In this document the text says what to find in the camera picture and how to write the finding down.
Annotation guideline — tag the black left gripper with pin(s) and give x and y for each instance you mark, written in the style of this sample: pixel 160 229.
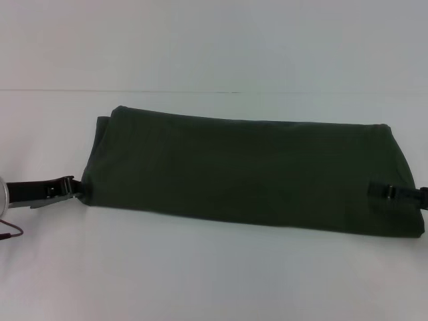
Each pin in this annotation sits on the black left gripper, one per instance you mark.
pixel 36 192

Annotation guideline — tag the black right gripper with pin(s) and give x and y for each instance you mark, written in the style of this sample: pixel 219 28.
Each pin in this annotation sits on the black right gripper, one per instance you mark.
pixel 424 197

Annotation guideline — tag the dark green shirt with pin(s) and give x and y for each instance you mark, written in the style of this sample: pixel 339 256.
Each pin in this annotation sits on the dark green shirt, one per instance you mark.
pixel 250 177

